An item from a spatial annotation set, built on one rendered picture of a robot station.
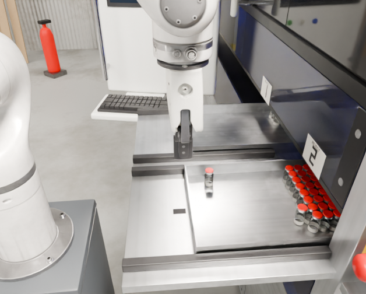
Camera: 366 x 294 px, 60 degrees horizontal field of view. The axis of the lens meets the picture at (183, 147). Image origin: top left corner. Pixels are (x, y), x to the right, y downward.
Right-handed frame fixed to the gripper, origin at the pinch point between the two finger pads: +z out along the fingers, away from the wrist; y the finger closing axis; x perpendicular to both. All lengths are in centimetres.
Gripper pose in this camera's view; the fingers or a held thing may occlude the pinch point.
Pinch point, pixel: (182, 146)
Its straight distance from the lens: 54.0
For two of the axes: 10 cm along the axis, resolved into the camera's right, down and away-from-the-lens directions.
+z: 0.0, 8.3, 5.6
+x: -10.0, 0.4, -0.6
